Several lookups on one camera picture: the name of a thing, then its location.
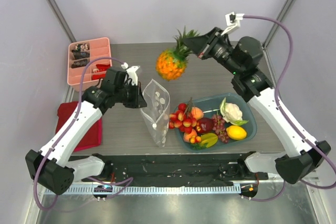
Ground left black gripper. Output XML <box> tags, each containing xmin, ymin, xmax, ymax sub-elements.
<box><xmin>114</xmin><ymin>81</ymin><xmax>147</xmax><ymax>109</ymax></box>

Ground clear zip top bag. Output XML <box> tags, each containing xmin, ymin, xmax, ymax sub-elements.
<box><xmin>140</xmin><ymin>79</ymin><xmax>171</xmax><ymax>147</ymax></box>

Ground orange toy pineapple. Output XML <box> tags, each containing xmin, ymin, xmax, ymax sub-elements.
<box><xmin>155</xmin><ymin>27</ymin><xmax>199</xmax><ymax>81</ymax></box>

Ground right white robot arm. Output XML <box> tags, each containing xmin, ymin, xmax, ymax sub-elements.
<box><xmin>182</xmin><ymin>27</ymin><xmax>331</xmax><ymax>184</ymax></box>

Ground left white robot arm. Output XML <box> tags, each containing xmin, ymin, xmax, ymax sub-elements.
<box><xmin>25</xmin><ymin>66</ymin><xmax>147</xmax><ymax>195</ymax></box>

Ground red cherry bunch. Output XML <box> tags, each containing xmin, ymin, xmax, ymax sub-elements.
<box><xmin>169</xmin><ymin>98</ymin><xmax>197</xmax><ymax>134</ymax></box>

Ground orange toy peach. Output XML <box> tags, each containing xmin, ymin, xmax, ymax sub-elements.
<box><xmin>190</xmin><ymin>106</ymin><xmax>204</xmax><ymax>120</ymax></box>

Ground red folded cloth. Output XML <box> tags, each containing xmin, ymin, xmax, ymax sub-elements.
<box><xmin>55</xmin><ymin>101</ymin><xmax>102</xmax><ymax>152</ymax></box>

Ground small orange cherry cluster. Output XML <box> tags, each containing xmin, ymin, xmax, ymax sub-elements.
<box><xmin>190</xmin><ymin>136</ymin><xmax>202</xmax><ymax>144</ymax></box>

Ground dark red toy apple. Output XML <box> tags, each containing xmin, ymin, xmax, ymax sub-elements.
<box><xmin>195</xmin><ymin>118</ymin><xmax>214</xmax><ymax>133</ymax></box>

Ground teal plastic tray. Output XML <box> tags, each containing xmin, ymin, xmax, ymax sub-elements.
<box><xmin>169</xmin><ymin>93</ymin><xmax>257</xmax><ymax>153</ymax></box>

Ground white toy cauliflower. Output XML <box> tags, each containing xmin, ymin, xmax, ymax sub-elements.
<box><xmin>219</xmin><ymin>98</ymin><xmax>248</xmax><ymax>126</ymax></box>

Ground yellow green toy starfruit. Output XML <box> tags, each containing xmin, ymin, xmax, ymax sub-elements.
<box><xmin>191</xmin><ymin>133</ymin><xmax>218</xmax><ymax>150</ymax></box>

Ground pink compartment organizer box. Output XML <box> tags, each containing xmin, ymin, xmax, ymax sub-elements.
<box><xmin>67</xmin><ymin>37</ymin><xmax>112</xmax><ymax>91</ymax></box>

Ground purple toy grapes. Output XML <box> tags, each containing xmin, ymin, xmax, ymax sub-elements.
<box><xmin>212</xmin><ymin>114</ymin><xmax>229</xmax><ymax>144</ymax></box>

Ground yellow toy lemon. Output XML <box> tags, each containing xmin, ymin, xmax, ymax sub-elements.
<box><xmin>226</xmin><ymin>125</ymin><xmax>247</xmax><ymax>141</ymax></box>

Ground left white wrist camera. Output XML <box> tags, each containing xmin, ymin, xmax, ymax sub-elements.
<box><xmin>121</xmin><ymin>62</ymin><xmax>141</xmax><ymax>86</ymax></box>

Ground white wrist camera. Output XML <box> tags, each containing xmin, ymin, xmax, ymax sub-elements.
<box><xmin>221</xmin><ymin>12</ymin><xmax>244</xmax><ymax>36</ymax></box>
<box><xmin>121</xmin><ymin>62</ymin><xmax>141</xmax><ymax>86</ymax></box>

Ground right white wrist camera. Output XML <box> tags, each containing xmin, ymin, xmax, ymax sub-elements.
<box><xmin>221</xmin><ymin>12</ymin><xmax>244</xmax><ymax>36</ymax></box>

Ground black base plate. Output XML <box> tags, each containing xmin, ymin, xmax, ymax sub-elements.
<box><xmin>68</xmin><ymin>152</ymin><xmax>270</xmax><ymax>187</ymax></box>

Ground slotted white cable duct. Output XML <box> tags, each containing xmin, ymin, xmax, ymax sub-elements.
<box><xmin>41</xmin><ymin>182</ymin><xmax>242</xmax><ymax>196</ymax></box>

